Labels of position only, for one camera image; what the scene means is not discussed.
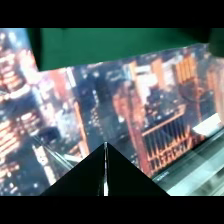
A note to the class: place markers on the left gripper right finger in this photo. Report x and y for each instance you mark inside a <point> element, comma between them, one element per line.
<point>130,176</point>

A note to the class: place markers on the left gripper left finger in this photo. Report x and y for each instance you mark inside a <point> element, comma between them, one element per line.
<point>86,176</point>

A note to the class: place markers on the green T-shirt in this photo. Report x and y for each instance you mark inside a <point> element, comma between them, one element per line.
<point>110,46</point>

